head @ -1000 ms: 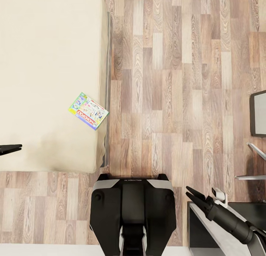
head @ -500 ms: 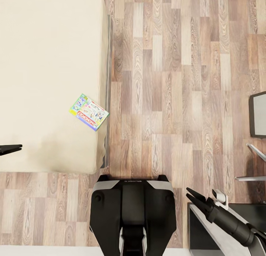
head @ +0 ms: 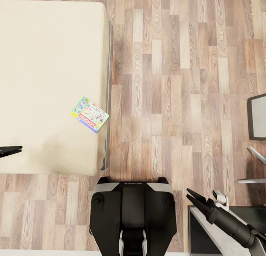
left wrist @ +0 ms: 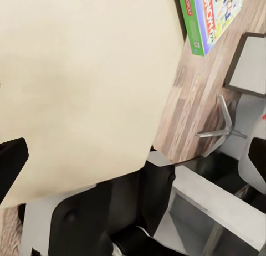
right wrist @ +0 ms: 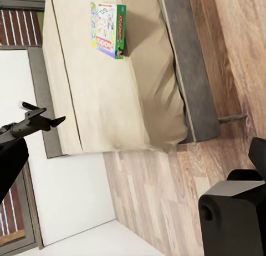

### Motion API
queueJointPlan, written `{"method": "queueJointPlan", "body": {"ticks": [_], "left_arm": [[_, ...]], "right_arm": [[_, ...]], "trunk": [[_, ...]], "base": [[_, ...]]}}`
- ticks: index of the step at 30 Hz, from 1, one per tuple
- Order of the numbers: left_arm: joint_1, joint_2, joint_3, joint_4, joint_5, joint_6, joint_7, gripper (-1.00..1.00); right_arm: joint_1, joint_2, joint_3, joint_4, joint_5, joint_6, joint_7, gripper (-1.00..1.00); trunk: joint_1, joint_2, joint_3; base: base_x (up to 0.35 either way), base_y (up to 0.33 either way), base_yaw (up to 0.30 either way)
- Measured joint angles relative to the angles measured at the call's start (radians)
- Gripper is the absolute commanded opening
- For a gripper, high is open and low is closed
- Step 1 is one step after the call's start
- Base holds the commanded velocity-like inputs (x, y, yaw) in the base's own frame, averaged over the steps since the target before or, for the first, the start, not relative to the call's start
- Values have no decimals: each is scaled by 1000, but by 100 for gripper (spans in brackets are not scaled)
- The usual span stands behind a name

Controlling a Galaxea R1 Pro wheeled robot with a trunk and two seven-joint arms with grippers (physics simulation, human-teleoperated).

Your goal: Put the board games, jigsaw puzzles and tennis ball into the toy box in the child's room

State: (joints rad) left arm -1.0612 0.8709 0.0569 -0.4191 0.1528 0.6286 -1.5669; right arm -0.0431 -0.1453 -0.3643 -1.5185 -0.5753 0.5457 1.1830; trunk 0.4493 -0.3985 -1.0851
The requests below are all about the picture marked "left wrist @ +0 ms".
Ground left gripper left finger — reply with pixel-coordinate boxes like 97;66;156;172
0;137;29;204

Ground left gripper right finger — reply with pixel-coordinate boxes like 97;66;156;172
248;137;266;182

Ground board game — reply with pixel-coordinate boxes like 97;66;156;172
180;0;242;57

